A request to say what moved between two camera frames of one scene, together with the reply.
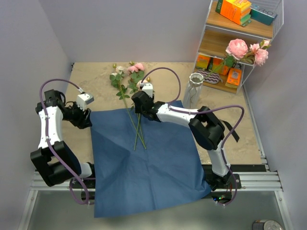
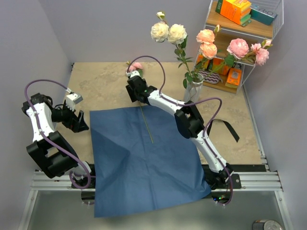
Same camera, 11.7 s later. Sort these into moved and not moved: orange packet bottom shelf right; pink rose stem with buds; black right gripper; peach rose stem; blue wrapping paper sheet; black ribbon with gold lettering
Moved: black right gripper; peach rose stem
Not moved: black ribbon with gold lettering; orange packet bottom shelf right; blue wrapping paper sheet; pink rose stem with buds
